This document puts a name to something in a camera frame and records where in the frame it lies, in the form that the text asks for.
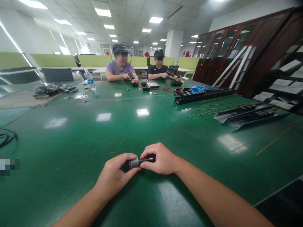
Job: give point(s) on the person's right hand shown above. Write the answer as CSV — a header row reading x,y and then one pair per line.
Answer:
x,y
164,162

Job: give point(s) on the person's left hand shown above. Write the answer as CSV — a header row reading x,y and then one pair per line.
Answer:
x,y
111,175

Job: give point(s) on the grey cylindrical motor with shaft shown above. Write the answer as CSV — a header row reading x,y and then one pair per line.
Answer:
x,y
135,163

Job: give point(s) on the bundle of thin brass rods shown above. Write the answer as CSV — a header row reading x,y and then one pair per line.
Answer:
x,y
213,111

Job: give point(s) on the open black box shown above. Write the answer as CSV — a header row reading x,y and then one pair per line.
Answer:
x,y
146,88

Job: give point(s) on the silver flat box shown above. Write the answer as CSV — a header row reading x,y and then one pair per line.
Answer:
x,y
153,85

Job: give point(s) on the flat black tray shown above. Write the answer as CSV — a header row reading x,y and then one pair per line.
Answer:
x,y
176,83

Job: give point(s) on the blue packet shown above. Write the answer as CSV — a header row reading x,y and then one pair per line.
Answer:
x,y
197,89

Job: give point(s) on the small black box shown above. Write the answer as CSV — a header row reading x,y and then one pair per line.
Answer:
x,y
135,84

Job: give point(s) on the small white object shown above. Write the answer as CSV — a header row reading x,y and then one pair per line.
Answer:
x,y
185,78

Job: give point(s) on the black electric screwdriver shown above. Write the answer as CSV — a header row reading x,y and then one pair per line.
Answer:
x,y
131,75
171,73

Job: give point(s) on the clear plastic water bottle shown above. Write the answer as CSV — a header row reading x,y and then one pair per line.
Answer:
x,y
91,81

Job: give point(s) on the black metal trays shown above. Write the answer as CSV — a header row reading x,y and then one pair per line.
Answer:
x,y
248,115

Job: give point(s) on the thin brass rod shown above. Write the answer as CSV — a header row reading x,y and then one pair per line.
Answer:
x,y
260,138
277,140

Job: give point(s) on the pile of electronic parts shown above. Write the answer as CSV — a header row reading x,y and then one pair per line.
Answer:
x,y
54,89

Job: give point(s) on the grey office chair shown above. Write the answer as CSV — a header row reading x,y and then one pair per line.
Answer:
x,y
58,75

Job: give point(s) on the white stepladder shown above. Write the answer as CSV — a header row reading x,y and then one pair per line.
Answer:
x,y
233,68

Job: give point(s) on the grey cloth mat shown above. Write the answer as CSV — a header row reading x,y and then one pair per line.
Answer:
x,y
21,99

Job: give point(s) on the green partition desks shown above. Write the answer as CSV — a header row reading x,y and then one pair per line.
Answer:
x,y
54,60

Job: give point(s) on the dark display rack with plaques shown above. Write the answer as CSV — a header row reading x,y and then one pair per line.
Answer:
x,y
286,80

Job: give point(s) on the dark wooden glass-door cabinet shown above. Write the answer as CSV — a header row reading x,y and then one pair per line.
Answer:
x,y
258,47

